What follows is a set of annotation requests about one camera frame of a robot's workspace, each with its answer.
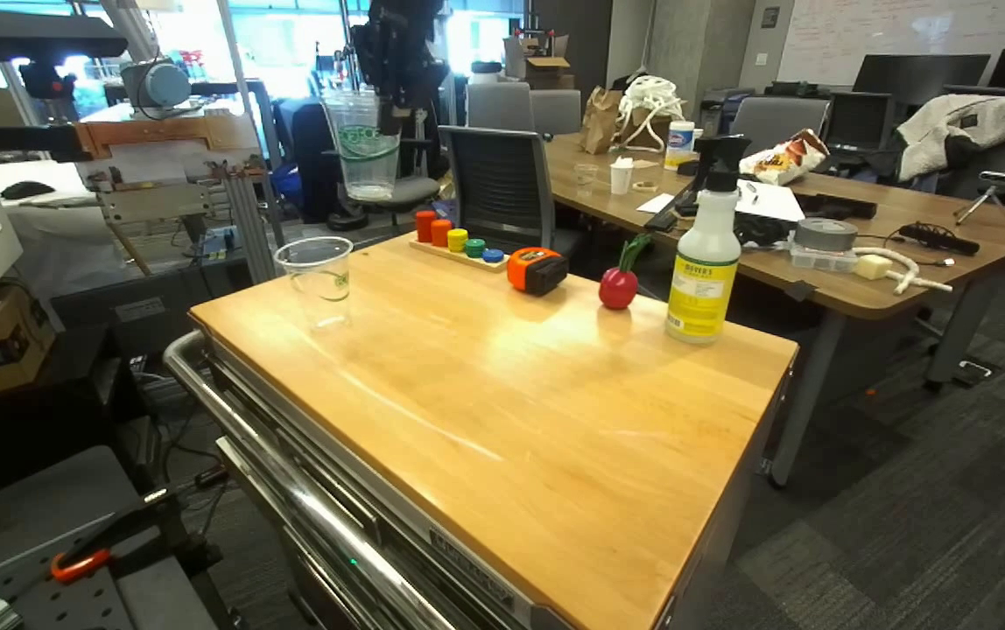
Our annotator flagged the grey round device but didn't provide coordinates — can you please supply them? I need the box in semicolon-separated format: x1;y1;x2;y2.
118;54;197;115

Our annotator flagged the red pepper toy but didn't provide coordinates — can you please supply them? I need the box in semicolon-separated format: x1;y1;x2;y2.
596;229;656;313

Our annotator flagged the small white cup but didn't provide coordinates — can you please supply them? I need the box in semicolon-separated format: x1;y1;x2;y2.
607;154;637;200

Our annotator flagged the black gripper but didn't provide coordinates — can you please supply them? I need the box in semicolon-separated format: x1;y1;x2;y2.
348;14;453;136

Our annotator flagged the chips bag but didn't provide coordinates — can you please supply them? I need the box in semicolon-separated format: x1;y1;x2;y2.
741;122;833;184

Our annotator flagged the brown paper bag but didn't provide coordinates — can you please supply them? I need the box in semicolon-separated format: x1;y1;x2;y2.
579;85;628;158

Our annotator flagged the white cable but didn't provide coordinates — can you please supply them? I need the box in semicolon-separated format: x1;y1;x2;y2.
846;242;957;298

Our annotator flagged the white rope bundle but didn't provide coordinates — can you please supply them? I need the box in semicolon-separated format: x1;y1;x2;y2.
615;71;685;149

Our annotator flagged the white wipes canister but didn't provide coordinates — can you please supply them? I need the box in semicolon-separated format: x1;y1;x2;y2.
662;115;699;170

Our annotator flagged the orange clamp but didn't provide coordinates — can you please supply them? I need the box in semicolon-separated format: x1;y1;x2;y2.
45;544;113;588

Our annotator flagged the white spray bottle yellow label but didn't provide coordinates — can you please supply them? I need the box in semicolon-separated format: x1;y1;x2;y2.
662;130;754;345

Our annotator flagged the black mesh office chair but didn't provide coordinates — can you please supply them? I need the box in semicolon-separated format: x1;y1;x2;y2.
441;122;562;255

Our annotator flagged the metal cart handle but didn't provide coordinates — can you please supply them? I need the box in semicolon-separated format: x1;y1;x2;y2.
160;327;458;630

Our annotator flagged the black remote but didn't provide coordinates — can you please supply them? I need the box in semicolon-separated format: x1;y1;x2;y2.
897;215;983;260

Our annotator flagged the long wooden office desk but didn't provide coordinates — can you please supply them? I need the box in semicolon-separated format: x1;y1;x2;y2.
544;130;1005;493

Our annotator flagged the white paper sheet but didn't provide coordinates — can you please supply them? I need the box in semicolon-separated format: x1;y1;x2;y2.
732;176;809;224

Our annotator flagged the small black computer monitor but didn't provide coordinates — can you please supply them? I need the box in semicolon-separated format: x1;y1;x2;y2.
823;88;900;154

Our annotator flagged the white jacket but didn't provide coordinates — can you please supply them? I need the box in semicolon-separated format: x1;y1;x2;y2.
897;88;1005;184

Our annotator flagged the orange black tape measure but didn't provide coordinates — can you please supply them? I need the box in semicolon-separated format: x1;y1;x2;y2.
503;242;572;298

